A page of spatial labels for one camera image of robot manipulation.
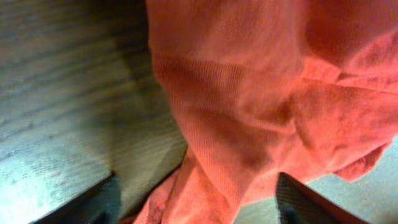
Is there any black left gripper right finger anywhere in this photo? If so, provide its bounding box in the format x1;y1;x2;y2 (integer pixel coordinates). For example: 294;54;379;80
275;172;368;224

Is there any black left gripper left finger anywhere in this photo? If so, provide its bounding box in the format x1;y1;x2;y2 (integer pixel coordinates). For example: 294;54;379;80
34;172;121;224

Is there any orange t-shirt with white print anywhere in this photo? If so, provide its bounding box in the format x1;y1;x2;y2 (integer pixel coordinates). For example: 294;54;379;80
136;0;397;223

